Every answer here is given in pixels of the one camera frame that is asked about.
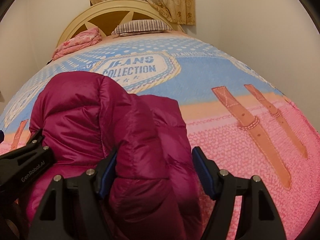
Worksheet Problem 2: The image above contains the striped grey pillow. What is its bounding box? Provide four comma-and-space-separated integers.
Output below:
111, 19, 172, 35

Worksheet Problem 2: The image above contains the blue pink printed bedspread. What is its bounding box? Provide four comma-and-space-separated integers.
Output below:
1, 32, 319, 239

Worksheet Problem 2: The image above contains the cream wooden headboard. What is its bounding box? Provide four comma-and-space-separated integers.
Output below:
57, 0, 184, 44

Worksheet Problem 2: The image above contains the magenta quilted down jacket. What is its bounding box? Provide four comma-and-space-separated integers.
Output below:
20, 72, 202, 239

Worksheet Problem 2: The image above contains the folded pink blanket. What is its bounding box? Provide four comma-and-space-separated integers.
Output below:
52, 27, 102, 61

